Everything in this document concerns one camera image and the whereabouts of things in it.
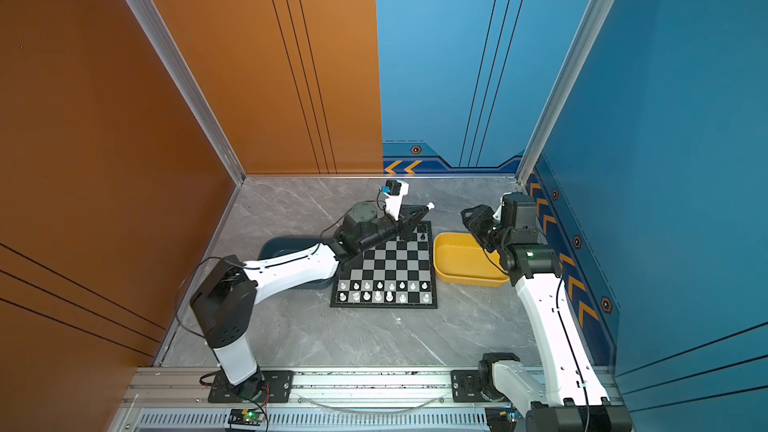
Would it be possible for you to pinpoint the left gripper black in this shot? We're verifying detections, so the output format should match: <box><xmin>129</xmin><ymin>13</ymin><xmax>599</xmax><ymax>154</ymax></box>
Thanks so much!
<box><xmin>357</xmin><ymin>203</ymin><xmax>427</xmax><ymax>256</ymax></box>

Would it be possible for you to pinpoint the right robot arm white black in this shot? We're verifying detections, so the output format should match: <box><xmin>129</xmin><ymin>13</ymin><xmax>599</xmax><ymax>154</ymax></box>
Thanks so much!
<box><xmin>461</xmin><ymin>193</ymin><xmax>633</xmax><ymax>431</ymax></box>

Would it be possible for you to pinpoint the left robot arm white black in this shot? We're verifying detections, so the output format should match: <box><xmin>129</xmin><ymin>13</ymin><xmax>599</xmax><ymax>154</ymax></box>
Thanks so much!
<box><xmin>189</xmin><ymin>201</ymin><xmax>434</xmax><ymax>400</ymax></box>

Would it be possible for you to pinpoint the white chess pieces row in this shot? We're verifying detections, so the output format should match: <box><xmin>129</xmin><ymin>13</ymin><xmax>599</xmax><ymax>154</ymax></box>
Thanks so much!
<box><xmin>332</xmin><ymin>279</ymin><xmax>437</xmax><ymax>308</ymax></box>

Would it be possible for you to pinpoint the right circuit board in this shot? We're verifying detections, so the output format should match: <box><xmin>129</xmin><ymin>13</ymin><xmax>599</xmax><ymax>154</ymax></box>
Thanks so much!
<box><xmin>484</xmin><ymin>407</ymin><xmax>526</xmax><ymax>432</ymax></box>

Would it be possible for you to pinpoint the left green circuit board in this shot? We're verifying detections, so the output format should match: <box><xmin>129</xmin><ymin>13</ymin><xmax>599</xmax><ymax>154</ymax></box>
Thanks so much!
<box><xmin>227</xmin><ymin>408</ymin><xmax>269</xmax><ymax>431</ymax></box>

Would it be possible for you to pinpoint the yellow plastic tray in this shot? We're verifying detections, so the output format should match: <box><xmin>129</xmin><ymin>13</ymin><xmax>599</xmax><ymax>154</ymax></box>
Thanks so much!
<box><xmin>433</xmin><ymin>232</ymin><xmax>508</xmax><ymax>287</ymax></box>

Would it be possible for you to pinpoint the black white chessboard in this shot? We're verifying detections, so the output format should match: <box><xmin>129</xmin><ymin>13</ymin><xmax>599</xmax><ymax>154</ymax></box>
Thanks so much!
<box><xmin>330</xmin><ymin>221</ymin><xmax>438</xmax><ymax>309</ymax></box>

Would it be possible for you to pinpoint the teal plastic tray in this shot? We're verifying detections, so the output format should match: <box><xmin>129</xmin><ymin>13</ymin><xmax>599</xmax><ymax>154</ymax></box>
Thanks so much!
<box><xmin>257</xmin><ymin>236</ymin><xmax>333</xmax><ymax>290</ymax></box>

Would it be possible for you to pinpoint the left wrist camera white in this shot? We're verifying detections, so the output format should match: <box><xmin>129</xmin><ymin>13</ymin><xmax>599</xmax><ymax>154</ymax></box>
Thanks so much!
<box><xmin>381</xmin><ymin>180</ymin><xmax>409</xmax><ymax>221</ymax></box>

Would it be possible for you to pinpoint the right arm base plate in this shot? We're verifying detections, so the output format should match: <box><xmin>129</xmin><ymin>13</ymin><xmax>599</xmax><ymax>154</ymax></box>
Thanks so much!
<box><xmin>451</xmin><ymin>367</ymin><xmax>543</xmax><ymax>406</ymax></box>

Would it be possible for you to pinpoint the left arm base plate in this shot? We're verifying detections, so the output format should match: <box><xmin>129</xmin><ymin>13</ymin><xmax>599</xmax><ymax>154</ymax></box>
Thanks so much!
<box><xmin>199</xmin><ymin>370</ymin><xmax>294</xmax><ymax>405</ymax></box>

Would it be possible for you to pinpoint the aluminium mounting rail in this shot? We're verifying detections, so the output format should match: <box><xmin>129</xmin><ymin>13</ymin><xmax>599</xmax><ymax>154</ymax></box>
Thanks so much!
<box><xmin>107</xmin><ymin>365</ymin><xmax>637</xmax><ymax>432</ymax></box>

